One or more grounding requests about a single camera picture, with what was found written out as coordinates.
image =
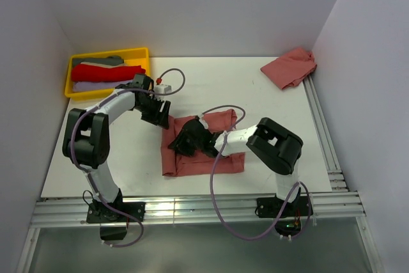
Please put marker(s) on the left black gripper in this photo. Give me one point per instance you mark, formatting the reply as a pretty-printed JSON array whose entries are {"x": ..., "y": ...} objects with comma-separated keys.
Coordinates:
[{"x": 158, "y": 118}]

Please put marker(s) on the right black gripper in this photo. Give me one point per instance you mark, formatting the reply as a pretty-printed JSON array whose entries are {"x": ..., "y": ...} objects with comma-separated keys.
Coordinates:
[{"x": 179, "y": 143}]

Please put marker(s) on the salmon pink t-shirt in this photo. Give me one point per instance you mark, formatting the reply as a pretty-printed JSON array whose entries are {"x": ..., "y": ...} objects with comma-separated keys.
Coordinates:
[
  {"x": 175, "y": 165},
  {"x": 290, "y": 69}
]

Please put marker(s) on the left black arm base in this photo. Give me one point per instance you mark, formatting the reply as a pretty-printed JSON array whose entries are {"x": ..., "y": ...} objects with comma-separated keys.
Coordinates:
[{"x": 114, "y": 226}]

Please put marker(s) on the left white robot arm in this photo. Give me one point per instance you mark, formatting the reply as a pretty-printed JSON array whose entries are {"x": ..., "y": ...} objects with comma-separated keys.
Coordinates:
[{"x": 87, "y": 136}]

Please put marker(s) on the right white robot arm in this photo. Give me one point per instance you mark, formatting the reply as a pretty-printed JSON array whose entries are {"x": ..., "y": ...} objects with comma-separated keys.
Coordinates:
[{"x": 277, "y": 147}]

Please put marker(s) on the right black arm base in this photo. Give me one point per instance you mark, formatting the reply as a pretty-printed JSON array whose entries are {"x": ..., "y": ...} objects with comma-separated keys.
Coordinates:
[{"x": 290, "y": 222}]

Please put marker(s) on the yellow plastic tray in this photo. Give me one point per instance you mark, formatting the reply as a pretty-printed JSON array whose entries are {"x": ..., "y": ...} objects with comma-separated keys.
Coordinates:
[{"x": 132, "y": 57}]

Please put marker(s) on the rolled grey t-shirt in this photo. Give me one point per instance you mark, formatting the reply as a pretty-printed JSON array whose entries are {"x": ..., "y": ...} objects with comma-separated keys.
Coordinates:
[{"x": 111, "y": 60}]

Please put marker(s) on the rolled beige t-shirt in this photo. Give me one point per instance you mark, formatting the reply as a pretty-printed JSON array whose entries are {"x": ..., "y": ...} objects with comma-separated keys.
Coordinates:
[{"x": 102, "y": 65}]

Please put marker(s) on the rolled red t-shirt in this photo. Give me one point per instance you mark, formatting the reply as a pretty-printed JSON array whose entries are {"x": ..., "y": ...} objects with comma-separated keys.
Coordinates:
[{"x": 95, "y": 73}]

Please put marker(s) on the rolled lilac t-shirt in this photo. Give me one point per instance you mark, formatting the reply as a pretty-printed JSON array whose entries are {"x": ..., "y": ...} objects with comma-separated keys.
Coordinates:
[{"x": 94, "y": 86}]

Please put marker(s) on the folded salmon pink t-shirt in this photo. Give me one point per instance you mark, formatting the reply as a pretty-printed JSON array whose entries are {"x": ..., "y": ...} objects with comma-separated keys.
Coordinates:
[{"x": 290, "y": 69}]

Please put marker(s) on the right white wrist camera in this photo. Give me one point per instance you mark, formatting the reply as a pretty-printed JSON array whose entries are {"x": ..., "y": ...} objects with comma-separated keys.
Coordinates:
[{"x": 200, "y": 118}]

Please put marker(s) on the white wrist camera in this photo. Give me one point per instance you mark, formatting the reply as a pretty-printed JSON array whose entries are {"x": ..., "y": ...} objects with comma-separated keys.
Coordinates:
[
  {"x": 200, "y": 118},
  {"x": 162, "y": 89}
]

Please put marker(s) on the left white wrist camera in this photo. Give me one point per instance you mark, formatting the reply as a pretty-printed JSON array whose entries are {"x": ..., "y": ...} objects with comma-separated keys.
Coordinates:
[{"x": 162, "y": 89}]

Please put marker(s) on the aluminium rail frame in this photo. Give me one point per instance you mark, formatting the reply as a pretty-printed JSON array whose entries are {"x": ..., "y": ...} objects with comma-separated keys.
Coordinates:
[{"x": 340, "y": 203}]

